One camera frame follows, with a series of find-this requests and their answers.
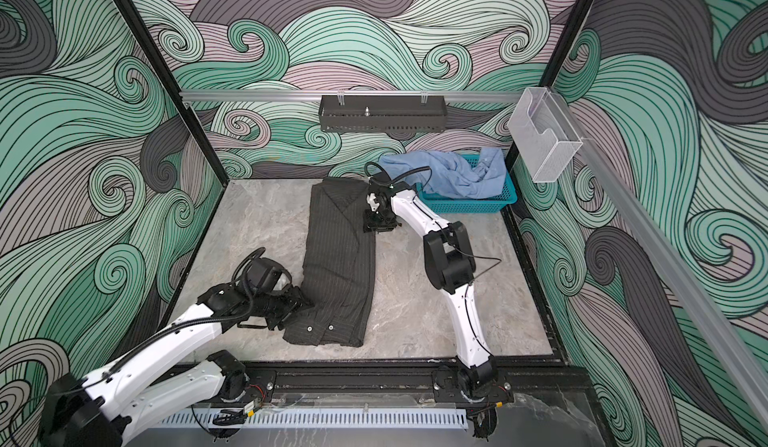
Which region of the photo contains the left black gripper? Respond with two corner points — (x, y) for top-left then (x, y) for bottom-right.
(254, 283), (317, 329)

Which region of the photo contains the dark grey pinstriped shirt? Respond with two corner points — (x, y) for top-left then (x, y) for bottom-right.
(283, 178), (376, 348)

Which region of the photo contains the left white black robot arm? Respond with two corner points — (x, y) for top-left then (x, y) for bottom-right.
(37, 247), (312, 446)

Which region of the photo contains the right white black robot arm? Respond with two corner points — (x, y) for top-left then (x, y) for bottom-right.
(363, 162), (498, 402)

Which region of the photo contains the teal plastic basket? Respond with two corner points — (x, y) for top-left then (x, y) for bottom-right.
(419, 151), (517, 214)

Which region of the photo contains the light blue shirt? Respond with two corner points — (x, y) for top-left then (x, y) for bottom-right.
(378, 147), (507, 200)

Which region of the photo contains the black perforated metal tray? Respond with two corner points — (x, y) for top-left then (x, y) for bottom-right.
(318, 96), (448, 134)

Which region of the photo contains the white slotted cable duct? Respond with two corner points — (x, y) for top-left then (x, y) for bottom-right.
(149, 408), (469, 430)

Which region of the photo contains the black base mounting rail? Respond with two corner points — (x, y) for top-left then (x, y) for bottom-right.
(143, 359), (592, 405)

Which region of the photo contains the aluminium horizontal rail back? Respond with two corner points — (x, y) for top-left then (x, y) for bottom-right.
(179, 89), (522, 104)

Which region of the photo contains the black corner post right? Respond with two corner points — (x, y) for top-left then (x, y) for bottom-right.
(507, 0), (595, 164)

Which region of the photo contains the black corner post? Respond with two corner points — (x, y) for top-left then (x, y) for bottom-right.
(507, 0), (595, 164)
(113, 0), (229, 187)

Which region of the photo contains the black corner post left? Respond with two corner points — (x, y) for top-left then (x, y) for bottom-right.
(113, 0), (229, 187)

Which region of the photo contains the aluminium rail right wall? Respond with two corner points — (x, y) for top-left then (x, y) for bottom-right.
(550, 92), (767, 427)

